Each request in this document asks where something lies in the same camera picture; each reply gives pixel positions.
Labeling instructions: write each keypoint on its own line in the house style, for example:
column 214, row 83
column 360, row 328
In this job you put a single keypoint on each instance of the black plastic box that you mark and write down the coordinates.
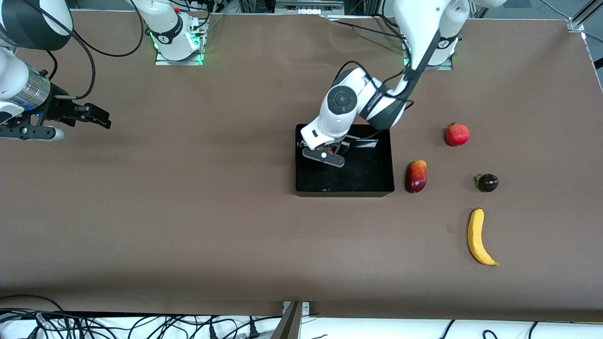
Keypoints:
column 362, row 179

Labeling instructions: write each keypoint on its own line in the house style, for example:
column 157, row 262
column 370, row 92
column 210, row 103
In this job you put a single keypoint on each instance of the aluminium frame profile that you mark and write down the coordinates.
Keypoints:
column 582, row 16

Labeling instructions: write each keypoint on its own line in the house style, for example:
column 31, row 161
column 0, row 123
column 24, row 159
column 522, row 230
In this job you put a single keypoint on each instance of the white power strip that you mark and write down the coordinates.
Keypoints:
column 308, row 5

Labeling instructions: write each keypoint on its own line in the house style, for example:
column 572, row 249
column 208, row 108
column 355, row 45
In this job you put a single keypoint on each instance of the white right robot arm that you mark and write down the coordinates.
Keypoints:
column 165, row 23

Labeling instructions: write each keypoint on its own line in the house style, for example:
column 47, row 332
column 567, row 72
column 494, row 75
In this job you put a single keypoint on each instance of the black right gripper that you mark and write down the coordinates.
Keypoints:
column 60, row 109

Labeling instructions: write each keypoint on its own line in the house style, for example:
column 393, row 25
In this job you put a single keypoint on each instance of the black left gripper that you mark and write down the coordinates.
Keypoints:
column 342, row 147

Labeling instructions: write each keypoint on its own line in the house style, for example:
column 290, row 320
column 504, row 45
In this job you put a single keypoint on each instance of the dark camera mount post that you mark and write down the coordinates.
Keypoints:
column 288, row 325

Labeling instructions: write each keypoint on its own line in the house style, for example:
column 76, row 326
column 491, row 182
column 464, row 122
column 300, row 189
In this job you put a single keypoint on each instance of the brown table cover sheet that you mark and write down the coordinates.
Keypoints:
column 188, row 212

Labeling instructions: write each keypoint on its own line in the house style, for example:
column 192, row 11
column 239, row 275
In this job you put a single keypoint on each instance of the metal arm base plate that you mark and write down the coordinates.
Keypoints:
column 447, row 67
column 162, row 61

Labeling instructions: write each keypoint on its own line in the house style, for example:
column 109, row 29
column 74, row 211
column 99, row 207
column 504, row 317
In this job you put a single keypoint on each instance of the red yellow apple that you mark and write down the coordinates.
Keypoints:
column 330, row 149

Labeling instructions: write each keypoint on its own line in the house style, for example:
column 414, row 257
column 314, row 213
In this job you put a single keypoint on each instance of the red pomegranate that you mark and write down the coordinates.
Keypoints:
column 457, row 135

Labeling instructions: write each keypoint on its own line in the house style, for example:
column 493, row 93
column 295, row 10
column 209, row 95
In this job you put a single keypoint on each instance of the yellow banana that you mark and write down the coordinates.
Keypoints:
column 475, row 235

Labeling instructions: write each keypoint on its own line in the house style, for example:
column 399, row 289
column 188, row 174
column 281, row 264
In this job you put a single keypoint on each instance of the red yellow mango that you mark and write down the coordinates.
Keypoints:
column 416, row 176

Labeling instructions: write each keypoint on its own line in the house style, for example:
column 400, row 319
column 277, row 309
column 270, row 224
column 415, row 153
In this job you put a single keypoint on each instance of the silver camera mount bracket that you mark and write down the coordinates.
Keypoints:
column 306, row 307

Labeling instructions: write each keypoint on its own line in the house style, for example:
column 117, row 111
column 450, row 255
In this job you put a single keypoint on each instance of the dark purple mangosteen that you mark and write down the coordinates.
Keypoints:
column 488, row 183

